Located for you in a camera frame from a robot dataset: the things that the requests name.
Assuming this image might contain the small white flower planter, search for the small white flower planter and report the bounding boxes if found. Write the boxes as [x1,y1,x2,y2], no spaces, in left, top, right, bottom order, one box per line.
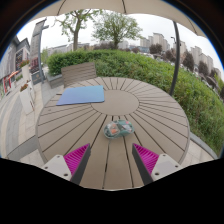
[18,59,32,86]

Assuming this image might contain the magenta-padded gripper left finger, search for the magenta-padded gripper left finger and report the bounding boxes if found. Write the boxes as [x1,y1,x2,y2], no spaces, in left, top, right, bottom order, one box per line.
[41,143,92,186]

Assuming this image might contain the translucent colourful computer mouse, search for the translucent colourful computer mouse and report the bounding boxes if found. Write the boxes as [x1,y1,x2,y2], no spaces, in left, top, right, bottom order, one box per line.
[103,119,136,140]

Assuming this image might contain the dense-crowned tree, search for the dense-crowned tree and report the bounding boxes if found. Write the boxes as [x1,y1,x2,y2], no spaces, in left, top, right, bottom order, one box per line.
[92,10,144,50]

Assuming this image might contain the distant apartment buildings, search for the distant apartment buildings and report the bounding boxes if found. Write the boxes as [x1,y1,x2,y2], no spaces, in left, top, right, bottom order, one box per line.
[46,32,224,83]

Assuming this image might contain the large white flower planter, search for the large white flower planter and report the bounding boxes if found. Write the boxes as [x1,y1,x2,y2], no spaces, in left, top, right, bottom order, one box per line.
[18,83,36,116]

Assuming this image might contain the grey shopfront building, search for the grey shopfront building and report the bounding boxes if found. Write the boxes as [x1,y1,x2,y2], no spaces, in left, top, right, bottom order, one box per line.
[0,35,31,101]

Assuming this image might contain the brown slatted chair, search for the brown slatted chair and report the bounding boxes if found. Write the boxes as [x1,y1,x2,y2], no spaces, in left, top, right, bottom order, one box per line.
[60,61,98,89]

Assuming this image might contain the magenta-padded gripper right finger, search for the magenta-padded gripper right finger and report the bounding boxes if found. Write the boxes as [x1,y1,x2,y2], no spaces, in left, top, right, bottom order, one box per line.
[131,143,185,186]

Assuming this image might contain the blue mouse pad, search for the blue mouse pad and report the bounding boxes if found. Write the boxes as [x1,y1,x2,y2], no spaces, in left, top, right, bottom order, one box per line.
[55,84,106,107]

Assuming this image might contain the thin-crowned tree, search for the thin-crowned tree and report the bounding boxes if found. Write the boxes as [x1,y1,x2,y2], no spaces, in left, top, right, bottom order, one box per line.
[54,8,103,52]

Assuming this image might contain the dark curved parasol pole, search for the dark curved parasol pole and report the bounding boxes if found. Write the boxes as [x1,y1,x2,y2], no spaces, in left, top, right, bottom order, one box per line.
[168,20,182,97]

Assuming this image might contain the tall grey sign pillar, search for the tall grey sign pillar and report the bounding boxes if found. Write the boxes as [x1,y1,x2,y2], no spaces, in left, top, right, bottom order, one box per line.
[29,18,50,84]

